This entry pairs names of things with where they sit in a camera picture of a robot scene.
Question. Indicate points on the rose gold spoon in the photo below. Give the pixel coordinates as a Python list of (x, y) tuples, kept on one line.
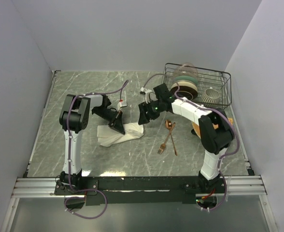
[(168, 125)]

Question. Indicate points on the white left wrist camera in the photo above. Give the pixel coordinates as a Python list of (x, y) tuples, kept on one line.
[(121, 104)]

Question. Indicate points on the cream white plate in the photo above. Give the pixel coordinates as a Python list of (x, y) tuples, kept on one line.
[(184, 84)]

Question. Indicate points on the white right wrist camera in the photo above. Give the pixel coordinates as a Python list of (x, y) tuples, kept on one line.
[(146, 94)]

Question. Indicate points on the dark wire dish rack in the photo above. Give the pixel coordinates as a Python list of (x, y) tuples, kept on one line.
[(215, 79)]

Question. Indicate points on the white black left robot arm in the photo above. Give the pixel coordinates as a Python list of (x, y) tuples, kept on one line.
[(73, 119)]

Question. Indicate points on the woven bamboo tray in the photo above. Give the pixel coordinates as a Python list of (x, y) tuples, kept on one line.
[(197, 130)]

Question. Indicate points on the aluminium frame rail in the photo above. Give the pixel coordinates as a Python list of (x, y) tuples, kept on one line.
[(50, 187)]

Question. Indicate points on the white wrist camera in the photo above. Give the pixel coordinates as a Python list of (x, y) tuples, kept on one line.
[(146, 94), (121, 104)]

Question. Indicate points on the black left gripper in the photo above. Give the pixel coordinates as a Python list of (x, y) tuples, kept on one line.
[(117, 124)]

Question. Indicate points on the teal green plate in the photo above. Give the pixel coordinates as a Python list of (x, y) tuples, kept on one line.
[(185, 78)]

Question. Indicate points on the rose gold fork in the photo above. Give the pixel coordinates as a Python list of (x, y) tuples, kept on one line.
[(163, 145)]

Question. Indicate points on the dark brown glossy bowl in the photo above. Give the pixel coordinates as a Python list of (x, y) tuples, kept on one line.
[(188, 92)]

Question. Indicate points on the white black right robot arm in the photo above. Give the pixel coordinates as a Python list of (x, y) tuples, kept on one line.
[(216, 132)]

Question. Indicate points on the white cloth napkin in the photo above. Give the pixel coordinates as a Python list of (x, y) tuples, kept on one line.
[(108, 137)]

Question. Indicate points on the grey ribbed cup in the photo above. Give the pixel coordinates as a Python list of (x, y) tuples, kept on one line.
[(210, 97)]

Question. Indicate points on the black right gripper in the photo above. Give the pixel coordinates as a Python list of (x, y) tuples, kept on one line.
[(144, 118)]

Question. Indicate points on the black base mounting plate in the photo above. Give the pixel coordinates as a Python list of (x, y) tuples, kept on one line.
[(96, 197)]

